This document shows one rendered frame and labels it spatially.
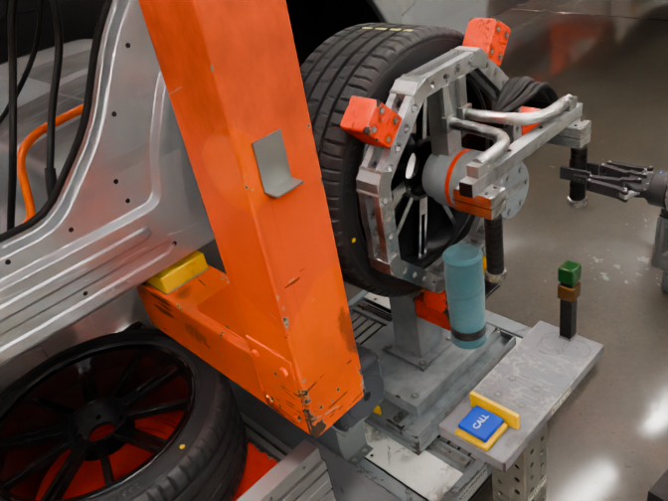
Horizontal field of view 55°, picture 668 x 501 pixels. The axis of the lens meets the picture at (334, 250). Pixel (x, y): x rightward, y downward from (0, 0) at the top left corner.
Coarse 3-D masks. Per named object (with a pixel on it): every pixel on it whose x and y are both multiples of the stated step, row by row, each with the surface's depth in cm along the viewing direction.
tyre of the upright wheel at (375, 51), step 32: (352, 32) 149; (384, 32) 143; (416, 32) 139; (448, 32) 145; (320, 64) 142; (352, 64) 137; (384, 64) 133; (416, 64) 140; (320, 96) 137; (384, 96) 136; (320, 128) 135; (320, 160) 135; (352, 160) 134; (352, 192) 137; (352, 224) 140; (352, 256) 143; (384, 288) 155; (416, 288) 165
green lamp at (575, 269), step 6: (564, 264) 146; (570, 264) 146; (576, 264) 145; (558, 270) 146; (564, 270) 145; (570, 270) 144; (576, 270) 144; (558, 276) 147; (564, 276) 146; (570, 276) 144; (576, 276) 145; (564, 282) 147; (570, 282) 145; (576, 282) 146
